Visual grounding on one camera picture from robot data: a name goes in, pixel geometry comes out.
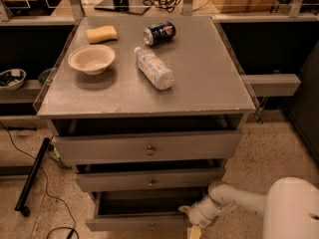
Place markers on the black bar on floor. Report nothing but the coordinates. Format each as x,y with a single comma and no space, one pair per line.
21,203

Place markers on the yellow sponge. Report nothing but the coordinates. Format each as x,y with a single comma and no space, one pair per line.
102,34

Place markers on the grey metal side beam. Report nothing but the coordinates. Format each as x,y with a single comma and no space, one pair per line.
274,85

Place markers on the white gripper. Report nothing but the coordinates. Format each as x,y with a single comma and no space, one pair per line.
198,215

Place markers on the white paper bowl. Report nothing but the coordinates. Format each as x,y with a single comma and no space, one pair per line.
92,59

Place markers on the grey drawer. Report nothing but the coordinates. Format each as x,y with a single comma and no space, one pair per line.
142,209
139,147
148,179

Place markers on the bowl with dark items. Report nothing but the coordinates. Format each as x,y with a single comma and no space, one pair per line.
12,79

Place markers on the clear plastic water bottle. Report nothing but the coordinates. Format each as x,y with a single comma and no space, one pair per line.
158,73

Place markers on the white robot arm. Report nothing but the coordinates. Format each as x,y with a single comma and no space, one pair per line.
289,210

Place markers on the grey drawer cabinet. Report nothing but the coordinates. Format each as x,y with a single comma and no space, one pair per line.
207,93

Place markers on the blue pepsi can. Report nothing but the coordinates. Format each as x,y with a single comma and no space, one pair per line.
159,33

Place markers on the black monitor stand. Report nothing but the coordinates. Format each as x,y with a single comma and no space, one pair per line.
135,7

